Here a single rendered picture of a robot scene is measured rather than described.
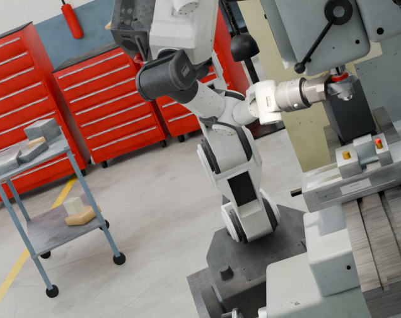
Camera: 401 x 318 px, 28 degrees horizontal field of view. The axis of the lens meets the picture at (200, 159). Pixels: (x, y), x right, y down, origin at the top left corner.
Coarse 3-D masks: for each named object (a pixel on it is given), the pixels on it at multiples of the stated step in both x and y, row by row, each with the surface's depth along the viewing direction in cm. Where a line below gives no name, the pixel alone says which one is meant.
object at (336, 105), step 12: (348, 72) 275; (360, 84) 263; (336, 96) 263; (360, 96) 264; (324, 108) 286; (336, 108) 265; (348, 108) 265; (360, 108) 265; (336, 120) 266; (348, 120) 266; (360, 120) 266; (372, 120) 266; (348, 132) 267; (360, 132) 267
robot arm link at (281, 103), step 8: (264, 88) 225; (272, 88) 224; (280, 88) 222; (256, 96) 227; (264, 96) 225; (272, 96) 224; (280, 96) 221; (264, 104) 225; (272, 104) 224; (280, 104) 222; (288, 104) 221; (264, 112) 225; (272, 112) 224; (280, 112) 226; (264, 120) 225; (272, 120) 224; (280, 120) 225
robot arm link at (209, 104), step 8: (200, 88) 238; (208, 88) 242; (200, 96) 238; (208, 96) 241; (216, 96) 245; (184, 104) 239; (192, 104) 239; (200, 104) 240; (208, 104) 242; (216, 104) 245; (224, 104) 248; (200, 112) 243; (208, 112) 244; (216, 112) 246; (200, 120) 249; (208, 120) 247; (216, 120) 247; (216, 128) 248; (224, 128) 247; (232, 128) 247
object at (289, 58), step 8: (264, 0) 208; (272, 0) 208; (264, 8) 209; (272, 8) 209; (272, 16) 209; (280, 16) 209; (272, 24) 210; (280, 24) 210; (272, 32) 212; (280, 32) 211; (280, 40) 211; (288, 40) 211; (280, 48) 212; (288, 48) 212; (288, 56) 213; (288, 64) 213
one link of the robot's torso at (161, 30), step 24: (120, 0) 236; (144, 0) 236; (168, 0) 235; (216, 0) 243; (120, 24) 234; (144, 24) 234; (168, 24) 233; (192, 24) 232; (144, 48) 245; (168, 48) 234; (192, 48) 233
